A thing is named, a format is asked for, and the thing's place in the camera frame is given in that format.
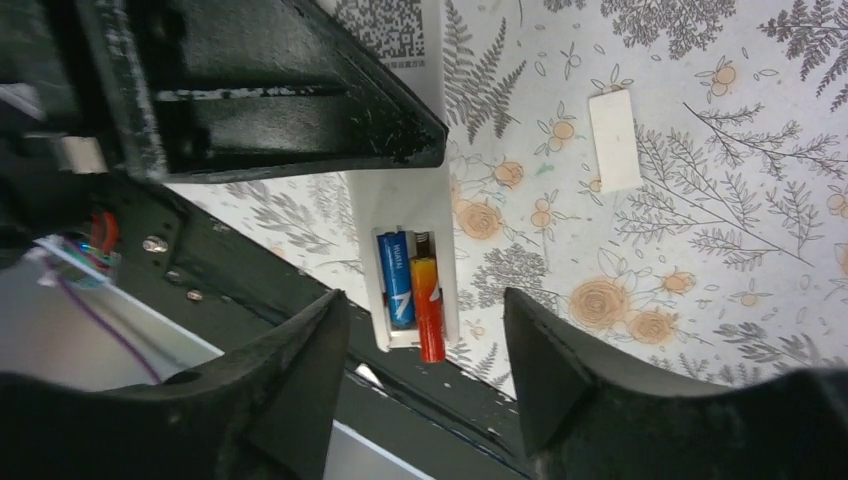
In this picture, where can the white battery cover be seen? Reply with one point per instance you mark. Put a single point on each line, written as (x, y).
(614, 137)

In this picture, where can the blue battery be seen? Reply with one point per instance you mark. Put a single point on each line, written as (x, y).
(395, 264)

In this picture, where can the white remote control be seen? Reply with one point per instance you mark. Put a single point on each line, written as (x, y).
(406, 37)

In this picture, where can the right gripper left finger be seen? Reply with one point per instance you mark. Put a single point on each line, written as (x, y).
(264, 410)

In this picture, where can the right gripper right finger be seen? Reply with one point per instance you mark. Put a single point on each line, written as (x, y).
(591, 411)

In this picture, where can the floral table mat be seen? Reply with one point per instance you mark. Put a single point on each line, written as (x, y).
(729, 264)

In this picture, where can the red battery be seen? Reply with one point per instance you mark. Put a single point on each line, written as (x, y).
(428, 309)

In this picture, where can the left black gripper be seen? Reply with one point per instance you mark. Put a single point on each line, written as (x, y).
(190, 92)

